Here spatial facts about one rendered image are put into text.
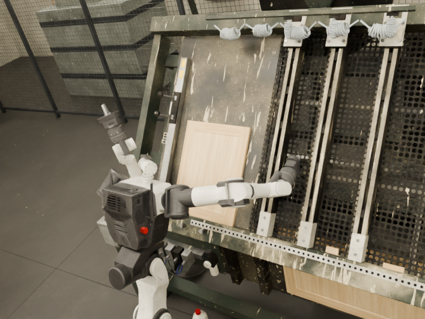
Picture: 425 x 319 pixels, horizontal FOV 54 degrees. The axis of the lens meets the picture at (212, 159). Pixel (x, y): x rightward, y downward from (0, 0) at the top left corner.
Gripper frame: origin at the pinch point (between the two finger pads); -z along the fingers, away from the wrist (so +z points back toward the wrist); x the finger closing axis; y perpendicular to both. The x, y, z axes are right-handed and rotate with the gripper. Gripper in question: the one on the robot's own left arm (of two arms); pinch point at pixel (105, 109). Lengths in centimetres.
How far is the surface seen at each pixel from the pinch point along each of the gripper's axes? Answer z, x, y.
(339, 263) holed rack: 102, 88, 46
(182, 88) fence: 10, 36, -42
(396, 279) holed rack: 108, 109, 59
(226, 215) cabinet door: 79, 39, 6
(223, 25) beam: -16, 73, -36
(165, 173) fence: 53, 8, -23
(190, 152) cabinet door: 46, 28, -23
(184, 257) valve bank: 94, 7, 11
